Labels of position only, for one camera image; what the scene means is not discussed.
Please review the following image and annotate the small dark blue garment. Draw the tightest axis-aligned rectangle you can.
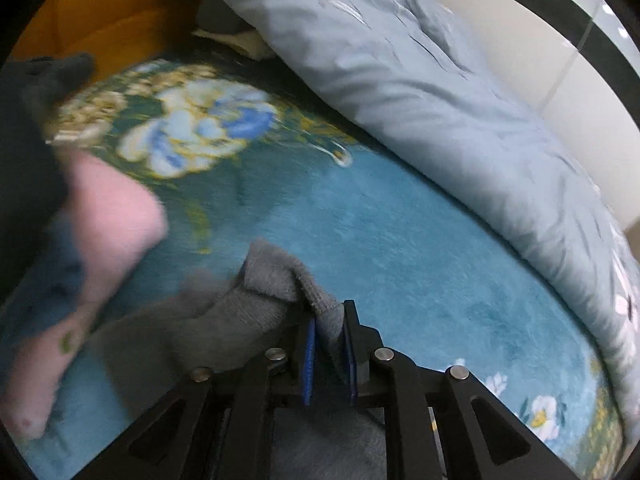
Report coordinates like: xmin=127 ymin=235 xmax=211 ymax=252
xmin=1 ymin=212 xmax=85 ymax=370

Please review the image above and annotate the dark grey garment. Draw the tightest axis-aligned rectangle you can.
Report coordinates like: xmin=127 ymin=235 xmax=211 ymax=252
xmin=1 ymin=53 xmax=94 ymax=299

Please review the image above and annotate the light blue floral duvet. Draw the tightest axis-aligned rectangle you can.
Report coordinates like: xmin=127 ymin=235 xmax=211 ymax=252
xmin=222 ymin=0 xmax=639 ymax=422

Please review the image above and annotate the teal floral bed blanket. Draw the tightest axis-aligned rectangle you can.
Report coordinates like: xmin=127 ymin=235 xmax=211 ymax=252
xmin=50 ymin=54 xmax=623 ymax=479

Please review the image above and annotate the white black sliding wardrobe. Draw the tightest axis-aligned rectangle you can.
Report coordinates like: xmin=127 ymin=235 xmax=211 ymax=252
xmin=437 ymin=0 xmax=639 ymax=232

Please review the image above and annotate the orange wooden headboard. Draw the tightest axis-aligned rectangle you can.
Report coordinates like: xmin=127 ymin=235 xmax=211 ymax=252
xmin=10 ymin=0 xmax=200 ymax=81

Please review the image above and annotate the grey knit sweater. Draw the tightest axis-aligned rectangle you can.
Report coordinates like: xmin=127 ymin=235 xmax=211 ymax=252
xmin=89 ymin=240 xmax=386 ymax=479

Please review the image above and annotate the pink folded garment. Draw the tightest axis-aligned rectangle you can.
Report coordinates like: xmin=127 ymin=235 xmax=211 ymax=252
xmin=1 ymin=151 xmax=168 ymax=440

